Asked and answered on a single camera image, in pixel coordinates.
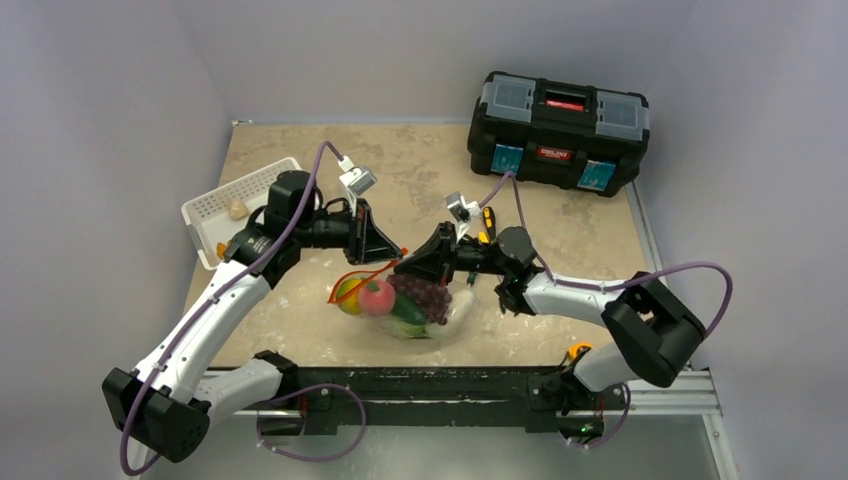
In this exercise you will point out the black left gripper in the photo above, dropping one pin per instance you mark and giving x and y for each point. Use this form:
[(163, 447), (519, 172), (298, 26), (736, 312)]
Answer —
[(365, 242)]

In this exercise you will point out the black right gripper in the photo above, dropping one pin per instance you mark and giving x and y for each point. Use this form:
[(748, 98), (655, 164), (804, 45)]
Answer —
[(448, 252)]

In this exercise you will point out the red grape bunch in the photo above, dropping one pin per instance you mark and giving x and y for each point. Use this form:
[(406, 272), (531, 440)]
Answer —
[(432, 298)]

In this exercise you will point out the white radish with leaves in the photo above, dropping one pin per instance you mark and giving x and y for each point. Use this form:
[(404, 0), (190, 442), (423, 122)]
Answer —
[(460, 310)]

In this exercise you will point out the clear zip bag orange zipper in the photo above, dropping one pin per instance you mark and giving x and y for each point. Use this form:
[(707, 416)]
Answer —
[(382, 273)]

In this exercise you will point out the peach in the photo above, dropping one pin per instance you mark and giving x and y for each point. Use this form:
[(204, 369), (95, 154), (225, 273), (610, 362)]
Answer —
[(377, 298)]

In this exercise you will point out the green cabbage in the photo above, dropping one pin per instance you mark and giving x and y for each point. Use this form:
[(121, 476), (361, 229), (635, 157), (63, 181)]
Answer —
[(403, 330)]

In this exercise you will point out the green cucumber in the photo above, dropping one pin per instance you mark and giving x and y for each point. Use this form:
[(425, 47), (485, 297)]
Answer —
[(407, 310)]

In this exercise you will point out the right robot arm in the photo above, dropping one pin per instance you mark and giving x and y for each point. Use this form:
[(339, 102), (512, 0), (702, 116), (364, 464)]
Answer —
[(653, 333)]

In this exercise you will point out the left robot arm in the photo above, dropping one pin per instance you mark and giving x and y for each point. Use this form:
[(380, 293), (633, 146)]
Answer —
[(163, 403)]

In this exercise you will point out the black yellow screwdriver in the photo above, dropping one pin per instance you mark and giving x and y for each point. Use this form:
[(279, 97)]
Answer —
[(489, 218)]

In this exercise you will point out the beige garlic bulb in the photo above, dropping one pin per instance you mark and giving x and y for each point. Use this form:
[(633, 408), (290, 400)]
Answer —
[(237, 209)]

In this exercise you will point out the white perforated basket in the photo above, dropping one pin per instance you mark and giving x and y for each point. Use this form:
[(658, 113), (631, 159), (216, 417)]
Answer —
[(207, 216)]

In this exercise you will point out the yellow tape measure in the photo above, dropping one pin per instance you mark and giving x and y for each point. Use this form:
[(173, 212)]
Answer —
[(576, 351)]

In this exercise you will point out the black toolbox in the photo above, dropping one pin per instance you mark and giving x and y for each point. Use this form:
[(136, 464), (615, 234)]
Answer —
[(574, 137)]

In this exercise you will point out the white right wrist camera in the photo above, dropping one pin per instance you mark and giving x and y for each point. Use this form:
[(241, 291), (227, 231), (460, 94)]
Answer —
[(463, 211)]

